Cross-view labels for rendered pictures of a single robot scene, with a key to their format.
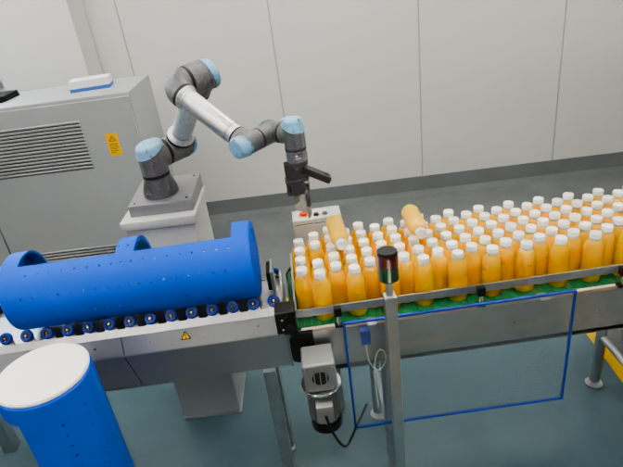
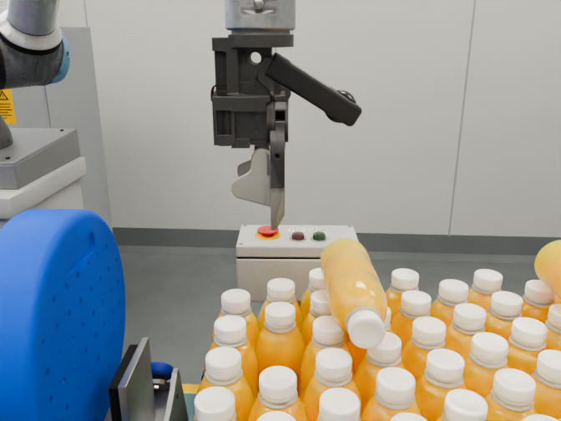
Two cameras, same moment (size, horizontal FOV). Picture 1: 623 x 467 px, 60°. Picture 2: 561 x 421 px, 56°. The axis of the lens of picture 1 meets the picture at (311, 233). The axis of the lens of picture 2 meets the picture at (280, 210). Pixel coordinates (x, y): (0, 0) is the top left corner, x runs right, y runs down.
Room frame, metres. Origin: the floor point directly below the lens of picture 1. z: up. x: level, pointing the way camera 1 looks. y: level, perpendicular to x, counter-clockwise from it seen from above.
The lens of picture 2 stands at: (1.21, -0.02, 1.42)
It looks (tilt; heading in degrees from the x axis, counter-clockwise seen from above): 19 degrees down; 2
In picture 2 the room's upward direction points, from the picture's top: straight up
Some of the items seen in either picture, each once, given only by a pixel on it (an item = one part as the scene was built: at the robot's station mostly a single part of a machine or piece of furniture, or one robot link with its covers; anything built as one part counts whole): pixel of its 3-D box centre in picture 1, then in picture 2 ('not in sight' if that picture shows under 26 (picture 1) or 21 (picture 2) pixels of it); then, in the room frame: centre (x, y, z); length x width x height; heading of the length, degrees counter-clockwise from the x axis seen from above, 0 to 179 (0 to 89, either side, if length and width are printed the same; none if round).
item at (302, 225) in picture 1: (317, 223); (297, 261); (2.03, -0.03, 1.05); 0.20 x 0.10 x 0.10; 91
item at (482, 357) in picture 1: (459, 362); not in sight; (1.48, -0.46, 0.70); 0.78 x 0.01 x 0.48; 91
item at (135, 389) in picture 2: (271, 279); (133, 403); (1.74, 0.17, 0.99); 0.10 x 0.02 x 0.12; 1
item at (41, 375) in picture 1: (42, 372); not in sight; (1.32, 0.87, 1.03); 0.28 x 0.28 x 0.01
